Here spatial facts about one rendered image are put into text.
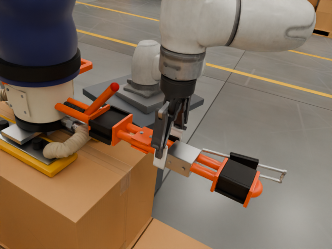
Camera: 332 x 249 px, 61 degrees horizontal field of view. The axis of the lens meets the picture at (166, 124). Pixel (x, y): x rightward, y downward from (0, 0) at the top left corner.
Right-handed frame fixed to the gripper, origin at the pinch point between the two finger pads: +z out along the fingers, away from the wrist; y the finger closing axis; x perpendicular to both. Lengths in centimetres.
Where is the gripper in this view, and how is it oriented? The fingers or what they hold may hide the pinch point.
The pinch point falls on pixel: (167, 149)
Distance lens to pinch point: 69.6
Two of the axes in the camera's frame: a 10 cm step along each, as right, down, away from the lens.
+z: -1.1, 8.2, 5.5
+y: -4.8, 4.4, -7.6
